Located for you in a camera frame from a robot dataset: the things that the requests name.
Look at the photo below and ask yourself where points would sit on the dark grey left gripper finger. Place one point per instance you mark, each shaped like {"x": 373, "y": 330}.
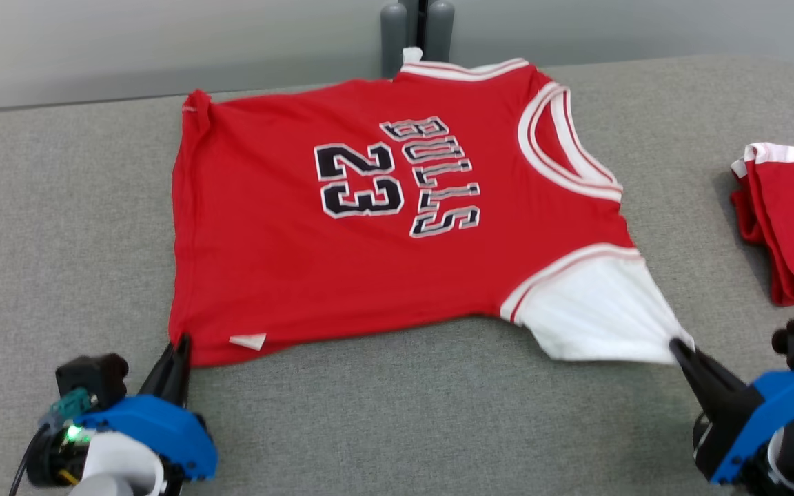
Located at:
{"x": 183, "y": 372}
{"x": 161, "y": 379}

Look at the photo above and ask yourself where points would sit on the red Bulls 23 jersey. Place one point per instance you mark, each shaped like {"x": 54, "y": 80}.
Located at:
{"x": 287, "y": 262}

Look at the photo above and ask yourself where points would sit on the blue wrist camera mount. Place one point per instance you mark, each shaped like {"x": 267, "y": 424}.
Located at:
{"x": 776, "y": 399}
{"x": 156, "y": 430}

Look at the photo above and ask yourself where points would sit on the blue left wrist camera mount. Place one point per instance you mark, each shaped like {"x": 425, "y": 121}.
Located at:
{"x": 156, "y": 430}

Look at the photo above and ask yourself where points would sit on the grey metal partition post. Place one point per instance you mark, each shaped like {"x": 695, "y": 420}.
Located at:
{"x": 416, "y": 31}

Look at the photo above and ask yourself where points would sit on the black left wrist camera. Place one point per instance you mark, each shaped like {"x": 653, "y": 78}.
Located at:
{"x": 90, "y": 375}

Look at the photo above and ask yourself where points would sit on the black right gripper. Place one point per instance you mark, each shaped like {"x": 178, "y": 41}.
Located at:
{"x": 728, "y": 434}

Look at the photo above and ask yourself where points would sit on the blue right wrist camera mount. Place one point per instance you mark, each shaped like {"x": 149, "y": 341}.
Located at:
{"x": 776, "y": 399}

